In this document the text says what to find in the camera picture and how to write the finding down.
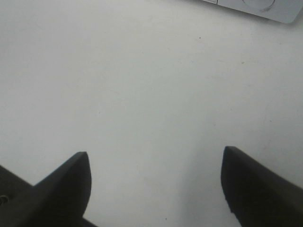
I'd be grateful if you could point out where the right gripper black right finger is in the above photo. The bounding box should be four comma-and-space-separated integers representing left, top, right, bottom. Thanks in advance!
221, 146, 303, 227

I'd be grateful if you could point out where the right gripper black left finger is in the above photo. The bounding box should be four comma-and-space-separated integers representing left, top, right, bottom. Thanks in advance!
0, 152, 91, 227

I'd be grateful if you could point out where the round white door button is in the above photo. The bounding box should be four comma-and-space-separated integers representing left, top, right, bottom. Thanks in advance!
243, 0, 275, 11

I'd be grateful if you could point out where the white microwave oven body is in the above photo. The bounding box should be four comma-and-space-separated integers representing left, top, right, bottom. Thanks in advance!
209, 0, 303, 24

